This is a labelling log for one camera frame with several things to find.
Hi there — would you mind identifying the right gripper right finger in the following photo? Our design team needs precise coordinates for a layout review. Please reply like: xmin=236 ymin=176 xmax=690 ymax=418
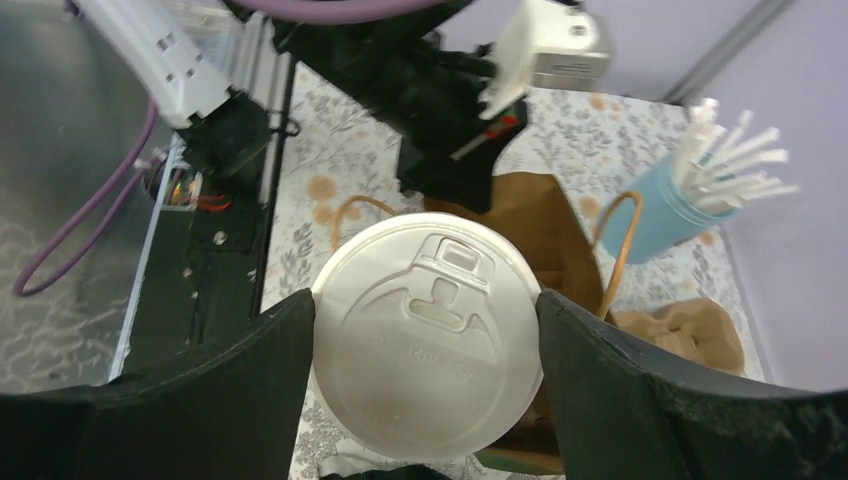
xmin=536 ymin=289 xmax=847 ymax=479

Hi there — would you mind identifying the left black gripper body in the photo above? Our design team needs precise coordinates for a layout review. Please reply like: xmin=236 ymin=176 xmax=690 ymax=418
xmin=396 ymin=99 xmax=529 ymax=214

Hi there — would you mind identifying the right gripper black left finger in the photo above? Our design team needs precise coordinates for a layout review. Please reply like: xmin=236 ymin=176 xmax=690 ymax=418
xmin=1 ymin=289 xmax=315 ymax=479

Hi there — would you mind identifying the green brown paper bag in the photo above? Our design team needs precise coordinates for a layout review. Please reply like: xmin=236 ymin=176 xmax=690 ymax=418
xmin=311 ymin=172 xmax=628 ymax=472

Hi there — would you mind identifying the brown paper coffee cup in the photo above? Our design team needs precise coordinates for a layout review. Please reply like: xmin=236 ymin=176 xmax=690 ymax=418
xmin=310 ymin=213 xmax=543 ymax=463

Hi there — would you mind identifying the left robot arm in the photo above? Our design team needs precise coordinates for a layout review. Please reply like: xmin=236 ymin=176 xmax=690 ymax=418
xmin=66 ymin=1 xmax=528 ymax=214

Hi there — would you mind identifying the floral table mat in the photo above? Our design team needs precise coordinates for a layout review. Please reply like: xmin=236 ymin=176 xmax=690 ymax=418
xmin=262 ymin=59 xmax=770 ymax=480

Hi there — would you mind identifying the black white checkered blanket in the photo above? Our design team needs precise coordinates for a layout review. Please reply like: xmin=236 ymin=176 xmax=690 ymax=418
xmin=319 ymin=465 xmax=450 ymax=480

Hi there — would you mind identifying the light blue straw cup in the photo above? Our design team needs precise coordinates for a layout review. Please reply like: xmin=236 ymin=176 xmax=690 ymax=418
xmin=627 ymin=156 xmax=736 ymax=265

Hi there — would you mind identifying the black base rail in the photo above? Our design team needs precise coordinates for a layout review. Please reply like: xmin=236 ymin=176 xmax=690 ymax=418
xmin=109 ymin=17 xmax=299 ymax=379

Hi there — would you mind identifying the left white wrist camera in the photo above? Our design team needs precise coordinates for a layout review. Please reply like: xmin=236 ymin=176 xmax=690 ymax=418
xmin=480 ymin=0 xmax=614 ymax=120

